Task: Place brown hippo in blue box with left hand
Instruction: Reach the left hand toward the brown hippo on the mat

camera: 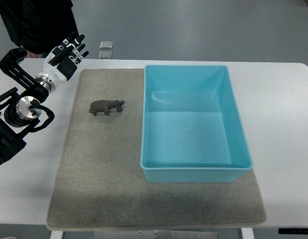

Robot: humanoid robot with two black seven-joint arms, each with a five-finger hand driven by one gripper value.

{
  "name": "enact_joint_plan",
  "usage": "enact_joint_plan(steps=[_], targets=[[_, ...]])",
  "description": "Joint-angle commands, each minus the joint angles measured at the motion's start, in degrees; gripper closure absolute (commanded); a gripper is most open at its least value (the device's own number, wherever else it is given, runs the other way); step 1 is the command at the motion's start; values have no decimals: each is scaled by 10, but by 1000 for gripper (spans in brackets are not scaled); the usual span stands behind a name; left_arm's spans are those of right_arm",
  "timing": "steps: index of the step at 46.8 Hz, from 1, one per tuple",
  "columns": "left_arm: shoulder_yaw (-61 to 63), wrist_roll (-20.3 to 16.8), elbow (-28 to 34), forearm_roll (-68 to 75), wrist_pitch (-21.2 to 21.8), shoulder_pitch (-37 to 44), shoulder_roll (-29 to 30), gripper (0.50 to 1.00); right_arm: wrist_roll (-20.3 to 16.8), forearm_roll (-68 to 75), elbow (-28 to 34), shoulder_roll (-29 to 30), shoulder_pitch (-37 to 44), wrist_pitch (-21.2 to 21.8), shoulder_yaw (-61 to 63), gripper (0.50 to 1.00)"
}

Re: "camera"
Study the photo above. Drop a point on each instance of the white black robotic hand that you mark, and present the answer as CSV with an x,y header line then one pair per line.
x,y
62,62

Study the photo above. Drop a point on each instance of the brown toy hippo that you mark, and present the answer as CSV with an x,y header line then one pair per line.
x,y
105,106

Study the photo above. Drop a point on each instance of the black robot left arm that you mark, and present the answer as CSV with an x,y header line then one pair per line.
x,y
20,114

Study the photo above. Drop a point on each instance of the blue plastic box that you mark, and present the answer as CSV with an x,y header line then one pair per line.
x,y
192,131

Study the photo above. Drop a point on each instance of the person in black clothes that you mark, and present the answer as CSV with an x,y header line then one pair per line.
x,y
38,25

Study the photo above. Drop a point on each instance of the lower silver floor plate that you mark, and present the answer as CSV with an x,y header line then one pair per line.
x,y
105,54

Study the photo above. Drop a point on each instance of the silver floor plate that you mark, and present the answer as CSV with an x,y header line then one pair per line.
x,y
105,54
106,45

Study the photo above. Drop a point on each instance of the upper silver floor plate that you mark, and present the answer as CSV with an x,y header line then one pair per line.
x,y
106,45

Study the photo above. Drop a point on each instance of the grey felt mat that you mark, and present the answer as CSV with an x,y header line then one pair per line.
x,y
101,186

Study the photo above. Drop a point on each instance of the black table control panel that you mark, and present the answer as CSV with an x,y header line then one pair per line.
x,y
293,231

